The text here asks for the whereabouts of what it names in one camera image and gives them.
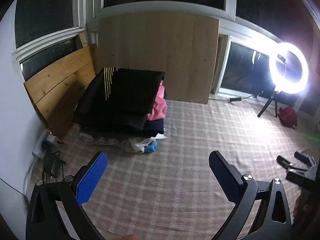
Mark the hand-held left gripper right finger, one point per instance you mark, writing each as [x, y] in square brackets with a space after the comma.
[225, 177]

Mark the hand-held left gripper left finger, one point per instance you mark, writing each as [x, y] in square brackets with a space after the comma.
[92, 177]

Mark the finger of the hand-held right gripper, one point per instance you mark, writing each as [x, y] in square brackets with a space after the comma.
[301, 157]
[283, 162]

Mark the maroon shirt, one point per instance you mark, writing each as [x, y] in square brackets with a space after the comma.
[287, 117]

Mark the plain black garment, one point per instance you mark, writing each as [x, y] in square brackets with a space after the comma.
[112, 128]

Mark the checked woven mat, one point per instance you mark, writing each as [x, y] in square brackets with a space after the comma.
[175, 155]

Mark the grey plug adapter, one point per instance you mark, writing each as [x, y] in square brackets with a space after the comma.
[51, 141]

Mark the white garment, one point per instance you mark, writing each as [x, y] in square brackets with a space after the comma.
[140, 143]

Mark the white power strip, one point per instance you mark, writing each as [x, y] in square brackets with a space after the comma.
[37, 151]

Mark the light blue garment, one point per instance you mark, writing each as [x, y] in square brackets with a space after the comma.
[152, 147]

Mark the black power adapter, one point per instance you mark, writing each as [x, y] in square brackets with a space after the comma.
[235, 99]

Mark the black garment with yellow stripes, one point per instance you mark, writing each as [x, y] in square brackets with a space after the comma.
[120, 92]

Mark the pink garment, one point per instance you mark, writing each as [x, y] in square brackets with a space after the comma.
[157, 107]

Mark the pine plank board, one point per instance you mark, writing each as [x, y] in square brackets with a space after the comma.
[57, 80]

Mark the narrow plywood board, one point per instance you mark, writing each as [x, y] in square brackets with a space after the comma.
[84, 40]

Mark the large light wooden board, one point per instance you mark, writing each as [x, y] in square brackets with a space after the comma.
[162, 50]

